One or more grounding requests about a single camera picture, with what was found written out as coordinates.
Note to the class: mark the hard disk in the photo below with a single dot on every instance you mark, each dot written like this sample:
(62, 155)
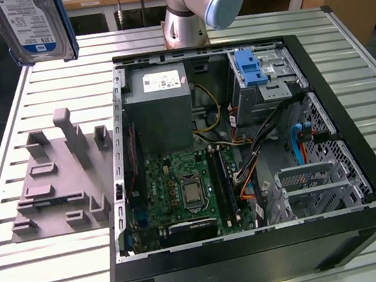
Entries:
(31, 22)

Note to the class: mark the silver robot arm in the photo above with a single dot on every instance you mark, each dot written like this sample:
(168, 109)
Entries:
(182, 1)

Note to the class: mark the grey power supply unit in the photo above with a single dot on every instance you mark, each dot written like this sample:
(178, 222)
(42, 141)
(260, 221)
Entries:
(161, 123)

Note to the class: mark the CPU socket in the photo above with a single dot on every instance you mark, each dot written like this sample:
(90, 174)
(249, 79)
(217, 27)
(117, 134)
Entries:
(190, 177)

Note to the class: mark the green motherboard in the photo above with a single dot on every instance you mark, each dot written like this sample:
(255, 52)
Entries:
(164, 172)

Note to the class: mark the silver CPU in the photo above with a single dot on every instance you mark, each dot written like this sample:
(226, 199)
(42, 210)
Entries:
(192, 192)

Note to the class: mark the RAM stick with blue label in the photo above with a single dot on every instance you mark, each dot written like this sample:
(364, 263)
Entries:
(230, 184)

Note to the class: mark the black RAM slot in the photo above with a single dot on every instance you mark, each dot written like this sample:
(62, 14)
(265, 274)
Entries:
(220, 192)

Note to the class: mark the black graphics card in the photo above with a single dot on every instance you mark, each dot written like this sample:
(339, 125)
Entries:
(190, 230)

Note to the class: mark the blue plastic drive latch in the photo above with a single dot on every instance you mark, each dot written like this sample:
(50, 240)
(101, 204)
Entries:
(248, 69)

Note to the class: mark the silver optical drive cage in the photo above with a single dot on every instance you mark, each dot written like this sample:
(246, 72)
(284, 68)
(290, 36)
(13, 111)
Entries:
(275, 91)

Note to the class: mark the black open PC case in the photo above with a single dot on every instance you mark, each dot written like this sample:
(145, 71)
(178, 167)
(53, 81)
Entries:
(227, 268)

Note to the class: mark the grey parts rack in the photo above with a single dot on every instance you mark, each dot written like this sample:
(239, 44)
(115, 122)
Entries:
(60, 180)

